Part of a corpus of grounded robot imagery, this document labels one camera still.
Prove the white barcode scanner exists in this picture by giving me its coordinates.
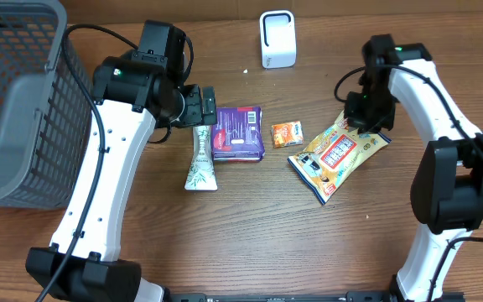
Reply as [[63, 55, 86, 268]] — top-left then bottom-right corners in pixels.
[[259, 10, 297, 69]]

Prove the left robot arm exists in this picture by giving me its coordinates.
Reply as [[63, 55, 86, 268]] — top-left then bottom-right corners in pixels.
[[25, 20, 217, 302]]

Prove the purple red pad package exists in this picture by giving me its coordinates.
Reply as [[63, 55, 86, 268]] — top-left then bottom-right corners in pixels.
[[211, 107, 265, 162]]

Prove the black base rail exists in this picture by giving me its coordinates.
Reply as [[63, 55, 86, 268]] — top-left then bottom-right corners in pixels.
[[161, 290, 467, 302]]

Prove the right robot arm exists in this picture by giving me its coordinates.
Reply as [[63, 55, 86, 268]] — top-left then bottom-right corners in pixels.
[[343, 34, 483, 301]]

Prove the yellow snack bag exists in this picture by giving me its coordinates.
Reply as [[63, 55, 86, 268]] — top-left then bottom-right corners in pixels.
[[288, 113, 391, 205]]

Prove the white tube item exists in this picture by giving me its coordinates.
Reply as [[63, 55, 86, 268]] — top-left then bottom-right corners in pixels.
[[184, 126, 218, 191]]

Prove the small orange snack packet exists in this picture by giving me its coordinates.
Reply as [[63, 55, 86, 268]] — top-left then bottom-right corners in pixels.
[[271, 121, 304, 148]]

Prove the dark grey plastic basket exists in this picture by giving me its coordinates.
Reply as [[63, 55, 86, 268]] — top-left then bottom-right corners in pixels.
[[0, 1, 91, 209]]

